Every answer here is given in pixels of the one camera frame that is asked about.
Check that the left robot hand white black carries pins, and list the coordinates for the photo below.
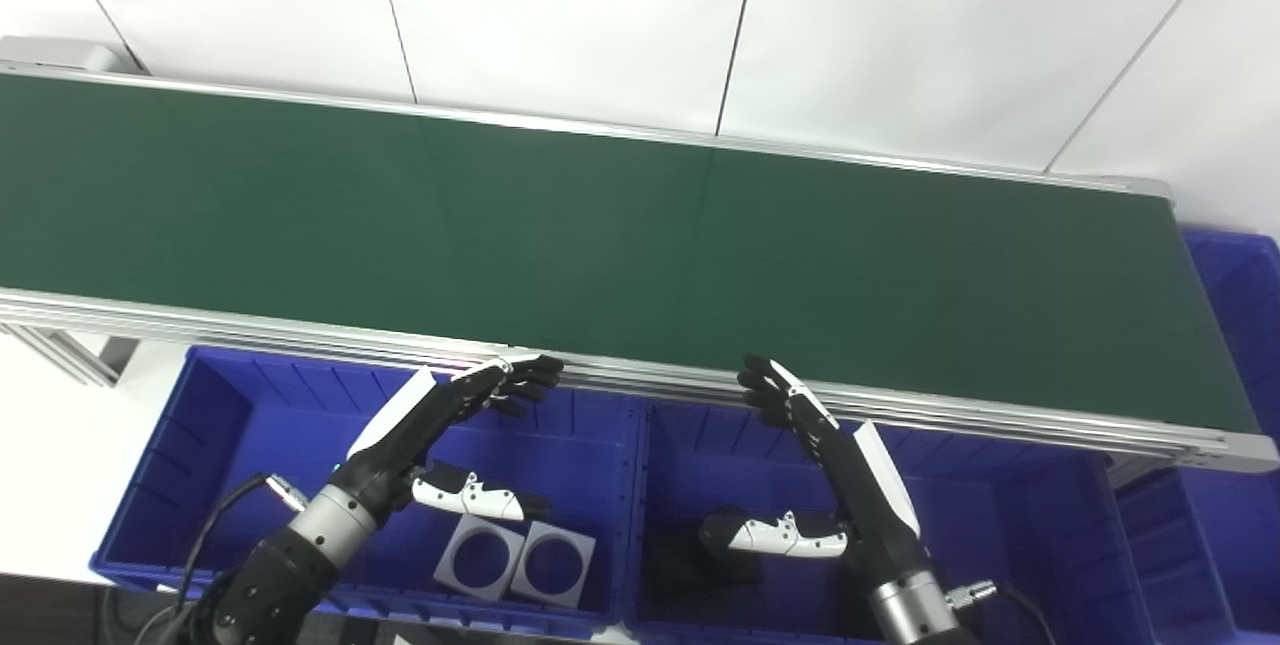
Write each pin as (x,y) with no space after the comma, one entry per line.
(400,435)

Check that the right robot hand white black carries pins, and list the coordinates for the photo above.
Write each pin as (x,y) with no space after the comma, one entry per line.
(870,495)

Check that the white square part round hole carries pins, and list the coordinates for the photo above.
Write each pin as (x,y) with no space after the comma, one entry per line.
(580,540)
(452,580)

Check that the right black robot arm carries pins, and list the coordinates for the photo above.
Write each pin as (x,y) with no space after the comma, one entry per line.
(915,615)

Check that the blue plastic bin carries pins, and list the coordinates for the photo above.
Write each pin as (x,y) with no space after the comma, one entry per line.
(240,465)
(1220,545)
(1020,535)

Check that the black part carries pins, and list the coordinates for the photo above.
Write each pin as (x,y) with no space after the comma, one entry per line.
(690,570)

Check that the aluminium conveyor leg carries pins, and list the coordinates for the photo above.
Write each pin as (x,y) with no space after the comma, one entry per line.
(1135,468)
(70,355)

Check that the green conveyor belt aluminium frame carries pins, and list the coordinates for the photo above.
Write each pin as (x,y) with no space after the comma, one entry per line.
(600,245)

